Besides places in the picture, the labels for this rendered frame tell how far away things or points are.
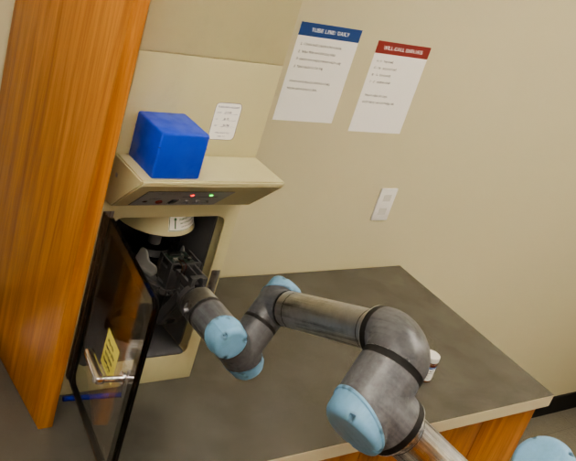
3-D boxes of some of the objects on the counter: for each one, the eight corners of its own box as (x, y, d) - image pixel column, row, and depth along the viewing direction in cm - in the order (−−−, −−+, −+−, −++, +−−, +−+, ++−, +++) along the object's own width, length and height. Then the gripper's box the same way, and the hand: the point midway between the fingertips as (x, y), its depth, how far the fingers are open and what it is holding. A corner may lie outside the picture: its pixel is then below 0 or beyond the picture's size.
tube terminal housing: (19, 327, 204) (83, 4, 172) (144, 316, 223) (222, 23, 192) (58, 395, 187) (138, 49, 155) (190, 376, 206) (283, 66, 175)
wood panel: (-35, 294, 209) (79, -386, 152) (-22, 294, 211) (95, -379, 154) (37, 429, 176) (217, -377, 119) (52, 426, 178) (235, -369, 121)
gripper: (233, 277, 182) (186, 227, 196) (166, 282, 172) (122, 229, 186) (222, 312, 185) (177, 260, 199) (156, 318, 176) (114, 263, 190)
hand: (150, 258), depth 193 cm, fingers closed on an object, 9 cm apart
